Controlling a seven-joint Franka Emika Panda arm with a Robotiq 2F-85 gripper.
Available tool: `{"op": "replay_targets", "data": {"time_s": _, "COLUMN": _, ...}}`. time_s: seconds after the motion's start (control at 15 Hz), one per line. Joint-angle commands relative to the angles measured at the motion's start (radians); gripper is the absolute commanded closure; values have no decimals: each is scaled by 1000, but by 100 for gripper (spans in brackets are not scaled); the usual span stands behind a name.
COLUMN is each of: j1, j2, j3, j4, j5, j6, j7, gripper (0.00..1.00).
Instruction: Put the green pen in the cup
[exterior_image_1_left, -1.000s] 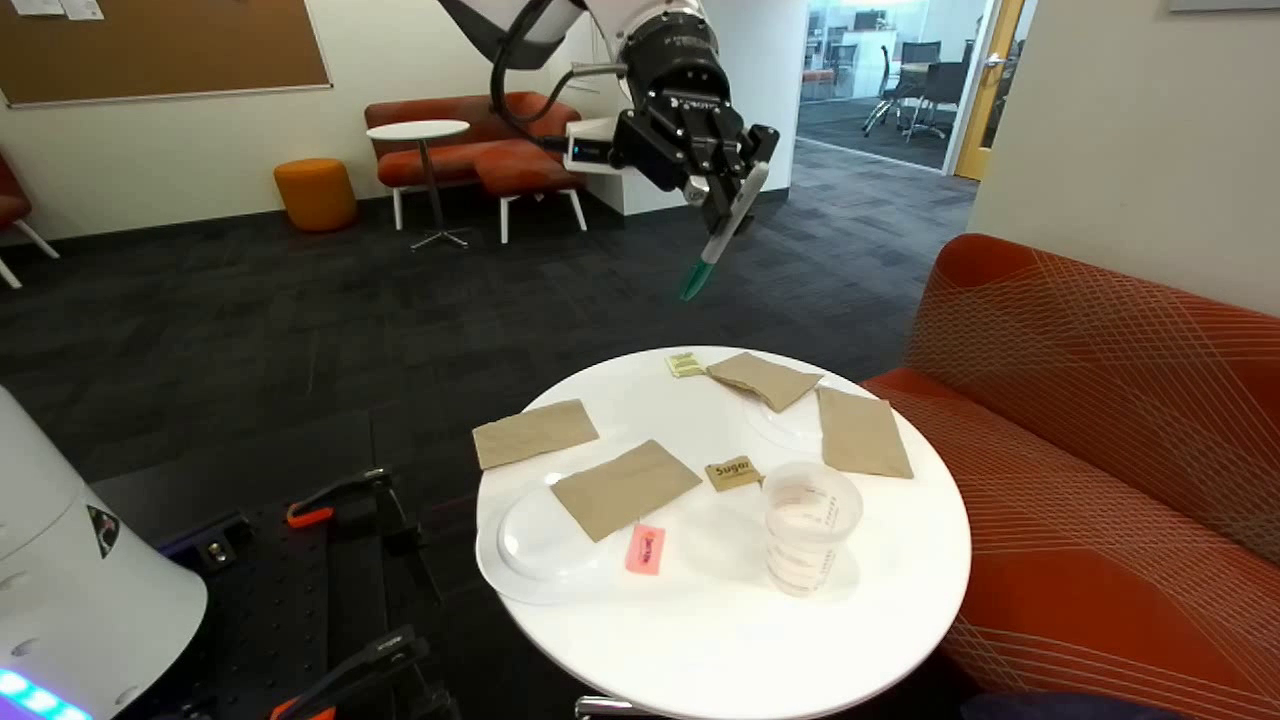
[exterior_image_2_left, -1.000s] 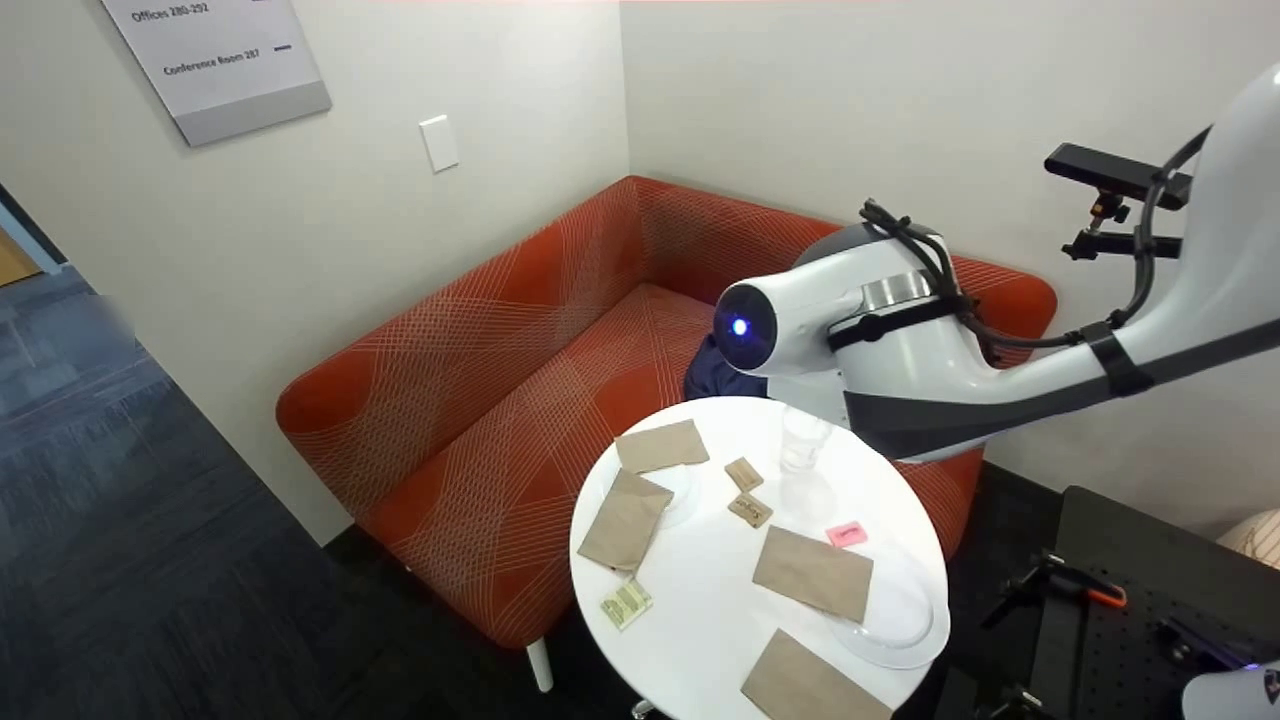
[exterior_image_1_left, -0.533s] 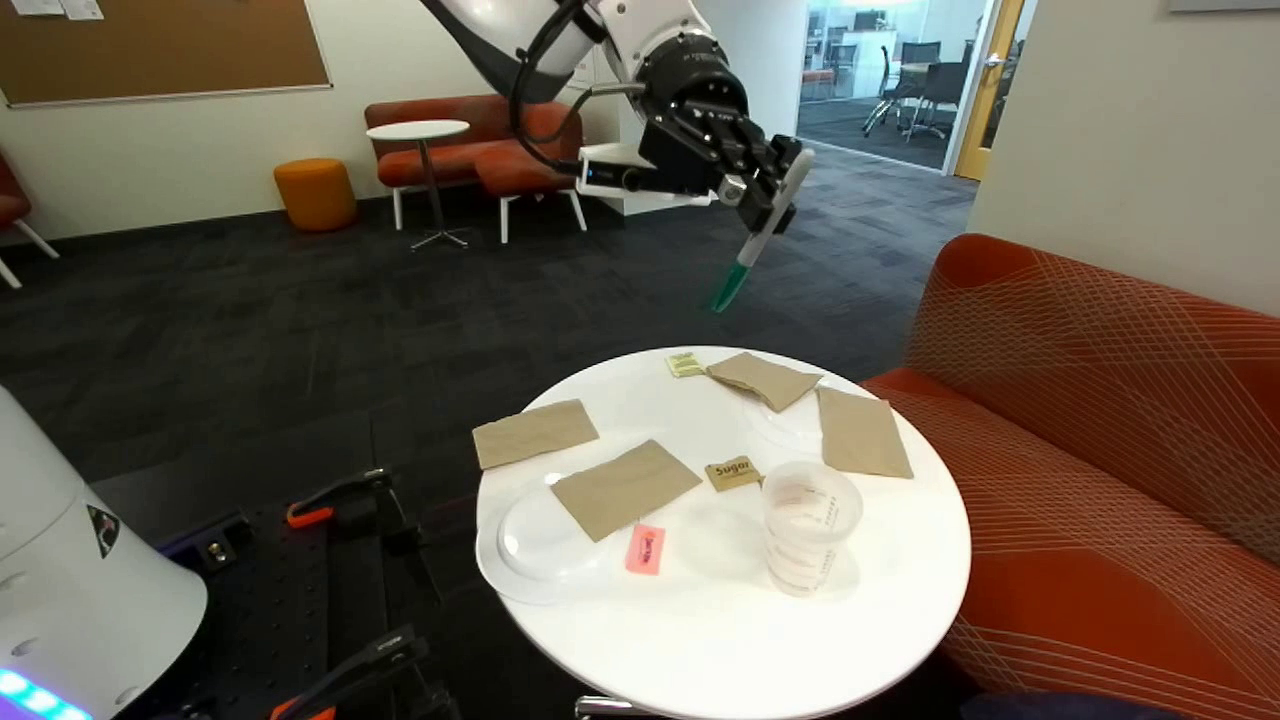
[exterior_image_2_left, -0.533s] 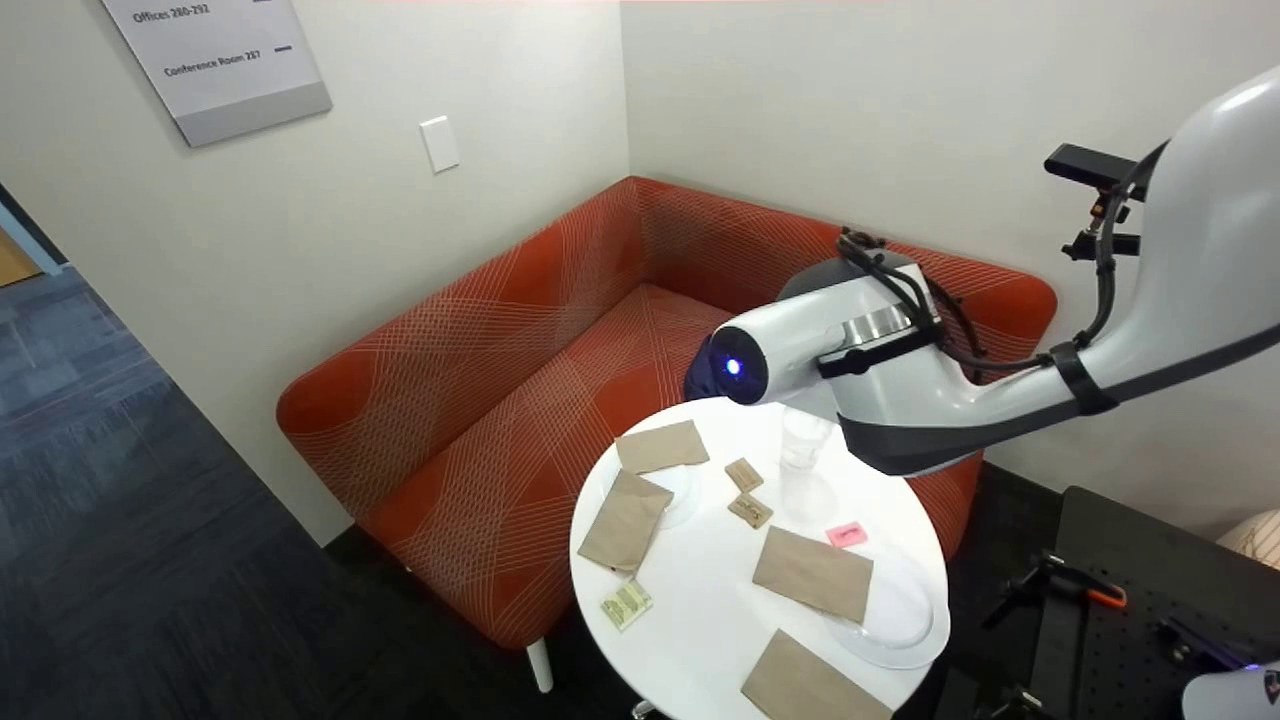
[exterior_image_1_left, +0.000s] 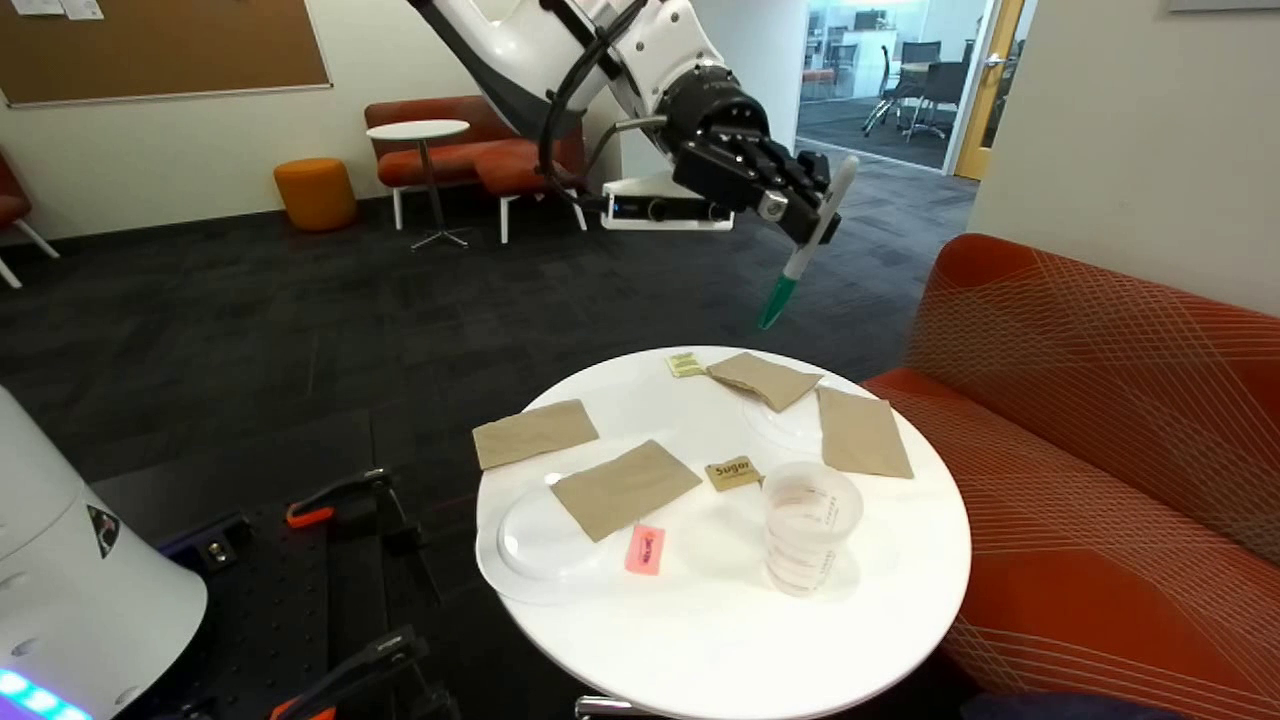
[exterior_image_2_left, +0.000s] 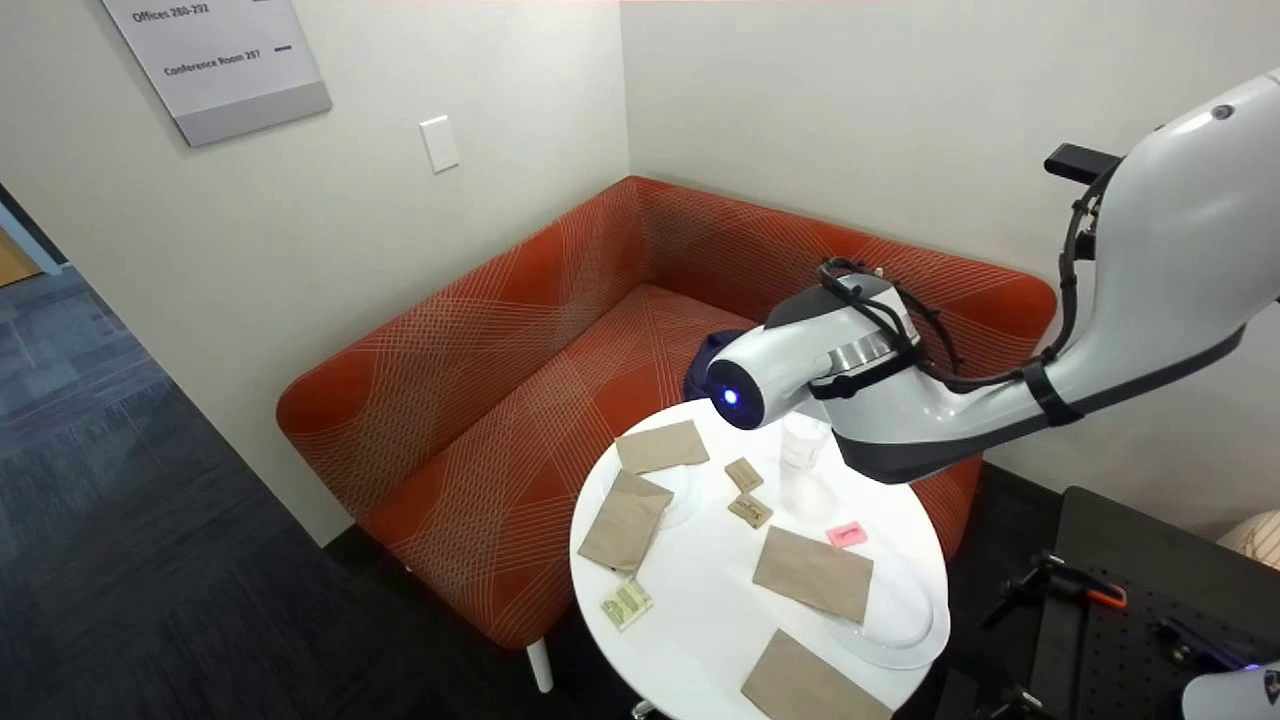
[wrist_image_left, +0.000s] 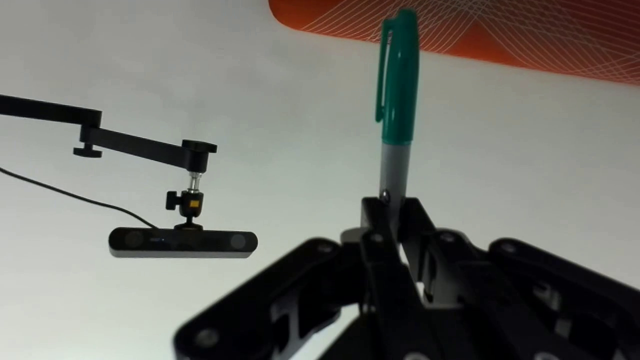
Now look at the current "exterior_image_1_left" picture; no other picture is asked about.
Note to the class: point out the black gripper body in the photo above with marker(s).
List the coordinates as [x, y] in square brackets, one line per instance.
[722, 140]

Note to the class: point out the yellow-green packet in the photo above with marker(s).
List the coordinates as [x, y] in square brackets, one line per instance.
[687, 361]

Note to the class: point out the white paper on cork board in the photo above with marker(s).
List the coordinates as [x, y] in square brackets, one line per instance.
[63, 8]

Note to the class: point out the orange patterned sofa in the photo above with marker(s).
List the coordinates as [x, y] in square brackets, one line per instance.
[1120, 464]

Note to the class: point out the white round table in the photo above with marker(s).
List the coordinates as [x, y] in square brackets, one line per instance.
[747, 624]

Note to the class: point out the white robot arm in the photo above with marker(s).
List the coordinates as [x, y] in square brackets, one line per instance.
[642, 43]

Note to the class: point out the orange chair with metal legs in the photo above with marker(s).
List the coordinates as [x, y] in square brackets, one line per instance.
[14, 207]

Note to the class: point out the pink sweetener packet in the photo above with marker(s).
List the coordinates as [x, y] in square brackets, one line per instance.
[645, 551]

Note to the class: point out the small white side table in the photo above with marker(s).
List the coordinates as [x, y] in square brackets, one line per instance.
[418, 131]

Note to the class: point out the white floor device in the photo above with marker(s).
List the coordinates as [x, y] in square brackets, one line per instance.
[661, 207]

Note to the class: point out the brown cork board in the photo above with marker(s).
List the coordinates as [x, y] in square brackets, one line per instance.
[162, 45]

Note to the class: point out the black office chair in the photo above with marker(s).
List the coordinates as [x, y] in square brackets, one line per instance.
[912, 85]

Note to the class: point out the brown packet printed Sugar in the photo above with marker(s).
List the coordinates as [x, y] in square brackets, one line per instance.
[733, 473]

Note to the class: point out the green marker pen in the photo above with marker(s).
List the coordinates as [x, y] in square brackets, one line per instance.
[798, 275]

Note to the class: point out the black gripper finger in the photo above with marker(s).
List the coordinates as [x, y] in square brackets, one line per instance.
[805, 173]
[809, 224]

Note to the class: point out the clear plastic cup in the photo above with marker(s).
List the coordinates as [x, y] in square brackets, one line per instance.
[809, 526]

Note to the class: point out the orange bench with white legs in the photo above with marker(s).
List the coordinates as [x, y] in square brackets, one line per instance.
[502, 163]

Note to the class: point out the round orange ottoman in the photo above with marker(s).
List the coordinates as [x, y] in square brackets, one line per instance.
[316, 195]

